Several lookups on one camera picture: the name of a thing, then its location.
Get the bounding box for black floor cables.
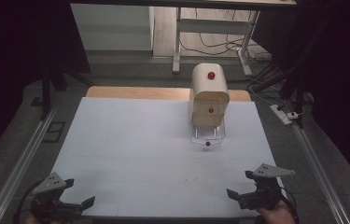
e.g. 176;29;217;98
180;8;273;64

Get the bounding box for black metal stand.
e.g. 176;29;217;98
250;0;308;129
39;60;93;121

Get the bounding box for aluminium rail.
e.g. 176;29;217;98
0;102;59;224
291;122;350;224

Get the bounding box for wooden table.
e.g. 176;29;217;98
86;86;252;103

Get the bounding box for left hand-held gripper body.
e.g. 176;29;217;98
30;172;85;222

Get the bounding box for clear plastic drawer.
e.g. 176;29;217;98
190;119;227;152

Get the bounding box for white drawer cabinet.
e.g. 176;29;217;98
189;63;231;128

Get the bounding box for person's left hand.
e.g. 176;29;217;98
24;216;63;224

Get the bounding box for person's right hand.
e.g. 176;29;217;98
255;200;297;224

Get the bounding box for white desk frame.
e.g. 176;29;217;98
172;7;261;77

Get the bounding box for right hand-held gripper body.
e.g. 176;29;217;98
238;163;296;210

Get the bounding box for white power strip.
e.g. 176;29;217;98
269;104;299;126

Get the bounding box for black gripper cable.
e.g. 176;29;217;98
13;181;38;224
273;186;301;224

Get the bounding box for white paper sheet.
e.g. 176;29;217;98
50;96;285;218

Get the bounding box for grey panel board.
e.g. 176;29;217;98
69;3;155;51

